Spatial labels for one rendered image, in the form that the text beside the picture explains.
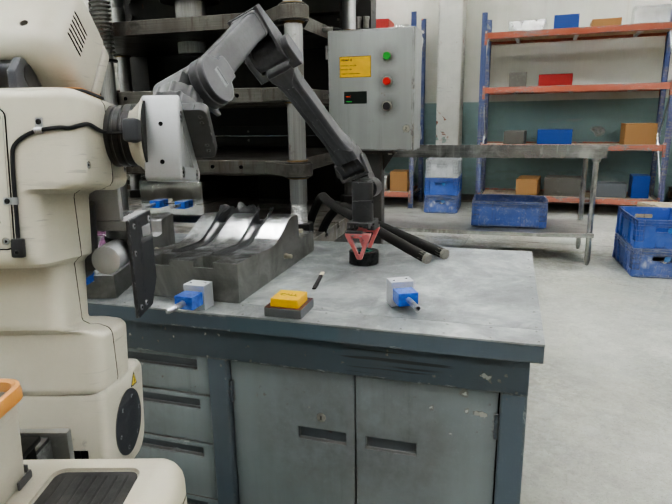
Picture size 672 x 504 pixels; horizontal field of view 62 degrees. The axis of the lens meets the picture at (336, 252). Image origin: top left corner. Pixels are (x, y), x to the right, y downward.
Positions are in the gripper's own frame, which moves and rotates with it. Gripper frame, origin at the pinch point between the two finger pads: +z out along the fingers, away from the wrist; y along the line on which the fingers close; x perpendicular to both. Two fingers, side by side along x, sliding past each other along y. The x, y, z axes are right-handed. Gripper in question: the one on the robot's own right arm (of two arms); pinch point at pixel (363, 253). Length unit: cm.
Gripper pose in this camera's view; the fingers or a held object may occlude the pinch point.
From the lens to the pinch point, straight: 153.7
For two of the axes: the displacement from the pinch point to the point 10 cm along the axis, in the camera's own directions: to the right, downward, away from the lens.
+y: 2.9, -2.1, 9.3
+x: -9.6, -0.4, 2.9
